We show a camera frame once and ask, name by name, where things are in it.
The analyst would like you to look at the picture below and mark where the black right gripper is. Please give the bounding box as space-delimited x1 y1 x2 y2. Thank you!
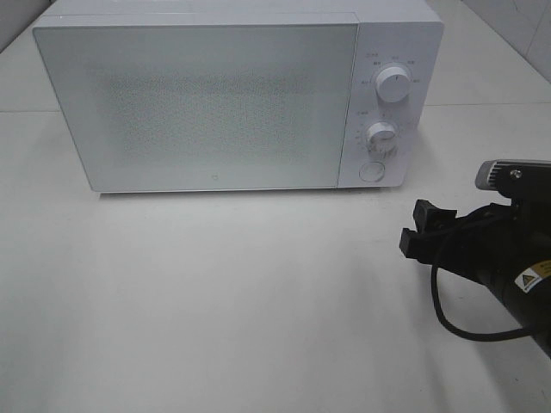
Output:
399 199 538 275

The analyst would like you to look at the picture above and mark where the round white door button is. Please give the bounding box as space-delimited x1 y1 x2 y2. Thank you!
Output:
359 162 385 182

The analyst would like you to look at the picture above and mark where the white microwave door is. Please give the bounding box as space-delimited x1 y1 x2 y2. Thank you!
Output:
34 24 357 193

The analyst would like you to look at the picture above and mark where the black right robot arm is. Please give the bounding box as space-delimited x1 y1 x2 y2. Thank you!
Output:
399 200 550 354

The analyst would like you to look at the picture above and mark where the lower white timer knob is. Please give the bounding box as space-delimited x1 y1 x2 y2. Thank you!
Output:
366 121 398 157

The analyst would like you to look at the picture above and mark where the upper white power knob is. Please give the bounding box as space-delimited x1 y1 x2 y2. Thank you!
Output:
375 64 412 103

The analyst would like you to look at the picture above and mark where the white microwave oven body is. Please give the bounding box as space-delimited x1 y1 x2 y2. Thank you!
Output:
33 1 444 189

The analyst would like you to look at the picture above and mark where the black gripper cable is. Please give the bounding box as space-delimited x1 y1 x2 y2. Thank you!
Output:
430 238 548 344

